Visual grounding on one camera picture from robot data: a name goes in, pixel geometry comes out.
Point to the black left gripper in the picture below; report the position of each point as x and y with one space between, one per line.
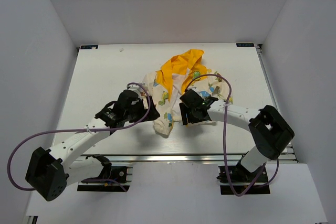
153 114

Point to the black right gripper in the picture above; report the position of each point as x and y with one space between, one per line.
184 109

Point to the yellow cream dinosaur print jacket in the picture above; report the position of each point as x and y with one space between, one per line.
168 84

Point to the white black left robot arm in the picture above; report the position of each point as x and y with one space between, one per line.
50 171

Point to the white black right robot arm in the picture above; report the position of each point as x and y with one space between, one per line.
269 130

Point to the blue left corner label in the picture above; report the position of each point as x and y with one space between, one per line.
88 47

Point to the aluminium front table rail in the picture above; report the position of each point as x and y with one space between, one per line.
203 158

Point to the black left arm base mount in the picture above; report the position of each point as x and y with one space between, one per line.
113 179

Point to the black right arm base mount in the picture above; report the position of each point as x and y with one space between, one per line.
240 183

